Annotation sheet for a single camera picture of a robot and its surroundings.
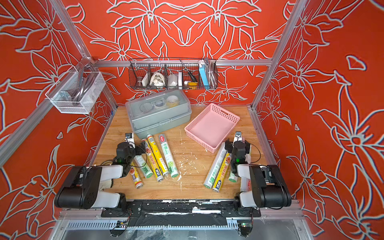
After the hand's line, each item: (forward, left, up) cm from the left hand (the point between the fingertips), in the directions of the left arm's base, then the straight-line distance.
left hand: (137, 141), depth 93 cm
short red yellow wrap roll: (-23, -6, -3) cm, 24 cm away
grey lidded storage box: (+11, -10, +14) cm, 20 cm away
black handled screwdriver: (+36, -34, +24) cm, 55 cm away
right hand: (+5, -62, +2) cm, 62 cm away
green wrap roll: (-18, -59, -2) cm, 61 cm away
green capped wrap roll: (-15, -8, -1) cm, 17 cm away
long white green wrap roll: (-19, -47, -2) cm, 51 cm away
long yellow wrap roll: (-16, -53, -3) cm, 56 cm away
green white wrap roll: (-16, -25, -2) cm, 30 cm away
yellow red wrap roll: (-12, -13, -2) cm, 17 cm away
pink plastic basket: (+21, -49, -9) cm, 53 cm away
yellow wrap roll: (-7, -15, -3) cm, 17 cm away
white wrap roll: (-21, -65, -2) cm, 69 cm away
